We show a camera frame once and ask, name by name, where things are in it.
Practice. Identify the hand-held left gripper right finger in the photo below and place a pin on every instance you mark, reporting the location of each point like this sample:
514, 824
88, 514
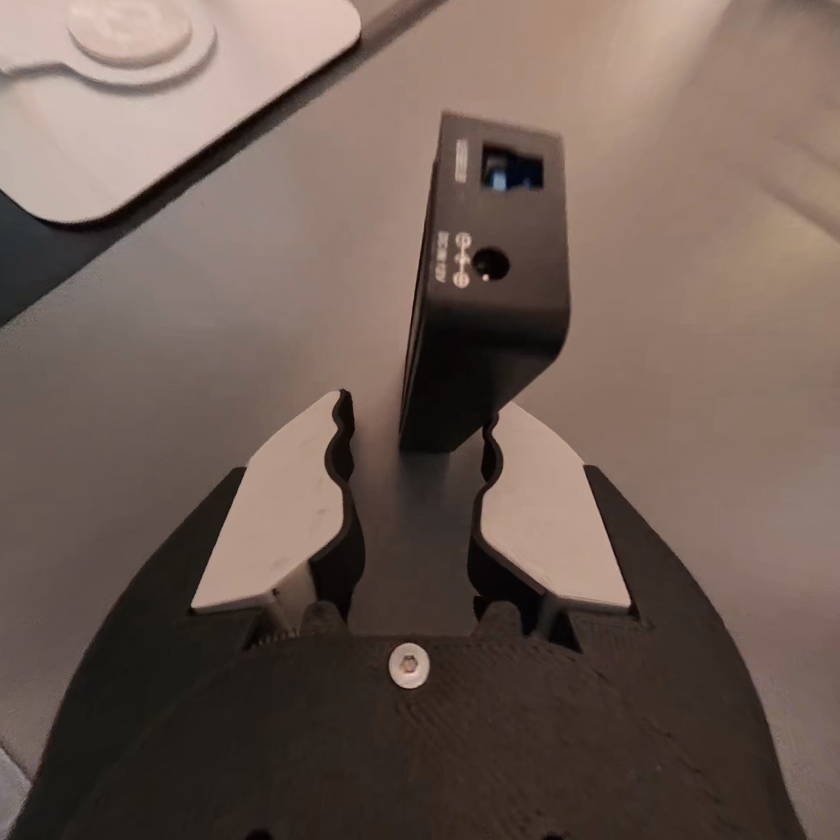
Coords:
551, 531

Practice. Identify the black USB hub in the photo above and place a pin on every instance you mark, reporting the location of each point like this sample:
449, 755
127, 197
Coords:
492, 315

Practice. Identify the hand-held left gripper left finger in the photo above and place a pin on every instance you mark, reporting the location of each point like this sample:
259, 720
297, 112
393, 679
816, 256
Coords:
275, 525

